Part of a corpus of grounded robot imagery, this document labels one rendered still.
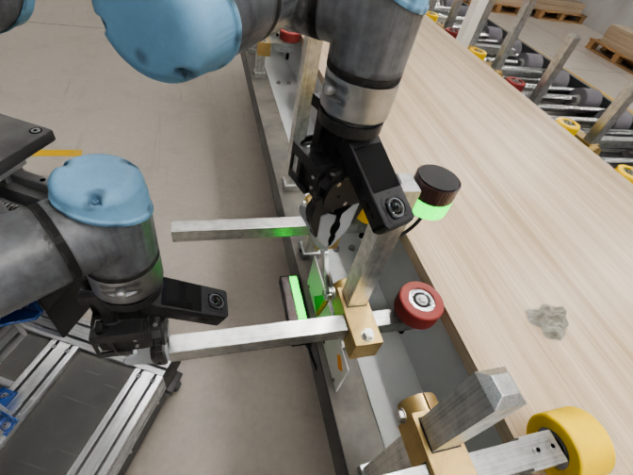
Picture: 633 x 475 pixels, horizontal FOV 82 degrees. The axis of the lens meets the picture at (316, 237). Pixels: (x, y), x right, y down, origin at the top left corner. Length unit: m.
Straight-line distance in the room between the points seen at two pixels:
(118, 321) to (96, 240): 0.18
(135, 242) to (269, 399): 1.17
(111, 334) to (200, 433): 0.98
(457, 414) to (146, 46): 0.40
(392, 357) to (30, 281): 0.74
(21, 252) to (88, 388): 1.01
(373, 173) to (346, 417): 0.49
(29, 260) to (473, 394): 0.39
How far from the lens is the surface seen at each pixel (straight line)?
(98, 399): 1.32
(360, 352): 0.64
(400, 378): 0.91
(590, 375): 0.77
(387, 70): 0.36
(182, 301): 0.50
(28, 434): 1.35
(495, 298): 0.75
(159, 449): 1.46
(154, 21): 0.25
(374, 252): 0.54
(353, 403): 0.76
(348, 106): 0.37
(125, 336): 0.51
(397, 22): 0.35
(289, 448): 1.45
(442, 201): 0.49
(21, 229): 0.36
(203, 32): 0.24
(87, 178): 0.36
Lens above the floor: 1.40
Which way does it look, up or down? 46 degrees down
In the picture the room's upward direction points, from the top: 14 degrees clockwise
